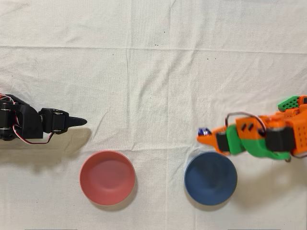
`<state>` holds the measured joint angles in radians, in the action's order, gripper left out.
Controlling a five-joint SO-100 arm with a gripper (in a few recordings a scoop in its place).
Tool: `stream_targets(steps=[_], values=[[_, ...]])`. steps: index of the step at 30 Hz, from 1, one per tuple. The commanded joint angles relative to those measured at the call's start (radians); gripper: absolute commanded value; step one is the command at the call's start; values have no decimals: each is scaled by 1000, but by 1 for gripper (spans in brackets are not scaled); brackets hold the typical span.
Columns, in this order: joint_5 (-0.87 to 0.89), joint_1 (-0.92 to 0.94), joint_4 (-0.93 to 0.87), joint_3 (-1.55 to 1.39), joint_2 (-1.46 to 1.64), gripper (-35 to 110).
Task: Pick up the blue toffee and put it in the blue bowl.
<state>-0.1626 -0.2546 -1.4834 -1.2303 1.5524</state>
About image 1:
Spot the blue candy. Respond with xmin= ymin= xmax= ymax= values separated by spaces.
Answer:
xmin=197 ymin=127 xmax=212 ymax=137

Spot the blue bowl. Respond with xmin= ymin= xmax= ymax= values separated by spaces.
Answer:
xmin=184 ymin=151 xmax=238 ymax=206

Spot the pink bowl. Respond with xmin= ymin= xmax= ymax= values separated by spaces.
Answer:
xmin=79 ymin=150 xmax=136 ymax=207

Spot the white tablecloth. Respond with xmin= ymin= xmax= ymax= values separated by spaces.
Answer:
xmin=0 ymin=0 xmax=307 ymax=230

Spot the orange arm gripper cable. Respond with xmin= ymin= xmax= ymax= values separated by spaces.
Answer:
xmin=224 ymin=112 xmax=267 ymax=138

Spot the black arm gripper cable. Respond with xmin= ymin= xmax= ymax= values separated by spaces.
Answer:
xmin=13 ymin=124 xmax=55 ymax=145

